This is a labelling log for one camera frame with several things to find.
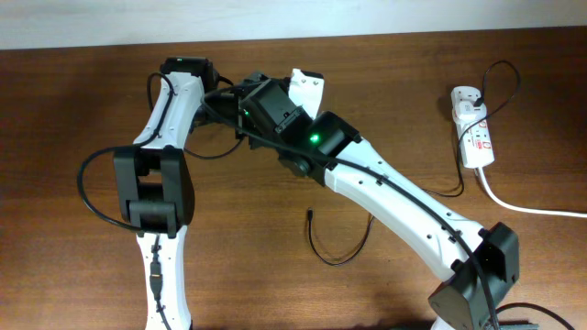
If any black charging cable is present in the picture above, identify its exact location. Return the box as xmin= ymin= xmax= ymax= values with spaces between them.
xmin=306 ymin=60 xmax=521 ymax=268

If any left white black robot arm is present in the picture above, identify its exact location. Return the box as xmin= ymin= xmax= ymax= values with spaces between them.
xmin=113 ymin=57 xmax=222 ymax=329

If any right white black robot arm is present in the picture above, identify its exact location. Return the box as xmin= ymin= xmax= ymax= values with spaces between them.
xmin=237 ymin=72 xmax=519 ymax=329

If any white charger plug adapter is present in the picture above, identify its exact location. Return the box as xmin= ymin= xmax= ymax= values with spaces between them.
xmin=453 ymin=101 xmax=487 ymax=123

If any white power strip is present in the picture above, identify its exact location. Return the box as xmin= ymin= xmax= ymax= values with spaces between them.
xmin=450 ymin=86 xmax=494 ymax=169

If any white power strip cord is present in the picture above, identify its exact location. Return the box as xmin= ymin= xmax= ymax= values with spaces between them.
xmin=474 ymin=166 xmax=587 ymax=219

